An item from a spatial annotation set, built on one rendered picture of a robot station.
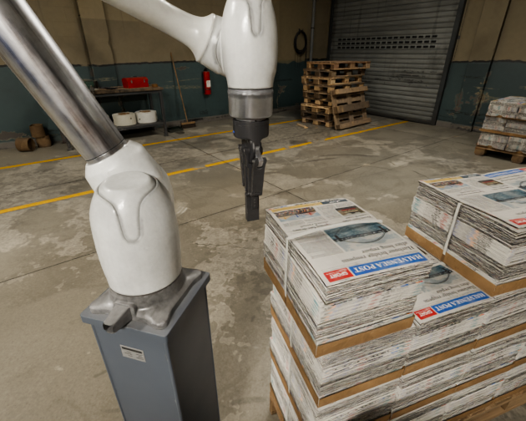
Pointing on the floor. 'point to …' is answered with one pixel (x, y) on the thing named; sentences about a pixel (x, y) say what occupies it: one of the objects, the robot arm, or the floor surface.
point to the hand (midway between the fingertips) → (252, 205)
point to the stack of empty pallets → (322, 110)
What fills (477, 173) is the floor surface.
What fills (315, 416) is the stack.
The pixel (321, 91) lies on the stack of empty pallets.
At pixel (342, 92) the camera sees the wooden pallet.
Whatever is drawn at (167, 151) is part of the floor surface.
